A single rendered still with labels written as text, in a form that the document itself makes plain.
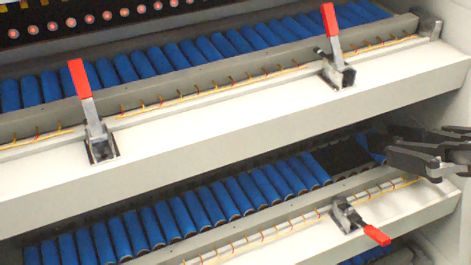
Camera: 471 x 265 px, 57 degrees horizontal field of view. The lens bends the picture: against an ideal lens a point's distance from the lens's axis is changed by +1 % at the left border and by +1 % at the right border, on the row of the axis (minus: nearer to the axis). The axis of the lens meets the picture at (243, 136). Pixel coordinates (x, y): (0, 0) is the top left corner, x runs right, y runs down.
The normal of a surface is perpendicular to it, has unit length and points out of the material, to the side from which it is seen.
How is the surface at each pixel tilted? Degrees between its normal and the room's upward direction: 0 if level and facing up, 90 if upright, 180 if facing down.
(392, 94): 108
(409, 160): 91
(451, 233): 90
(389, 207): 18
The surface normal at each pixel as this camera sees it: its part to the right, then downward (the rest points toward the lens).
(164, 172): 0.42, 0.58
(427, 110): -0.91, 0.29
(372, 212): -0.01, -0.76
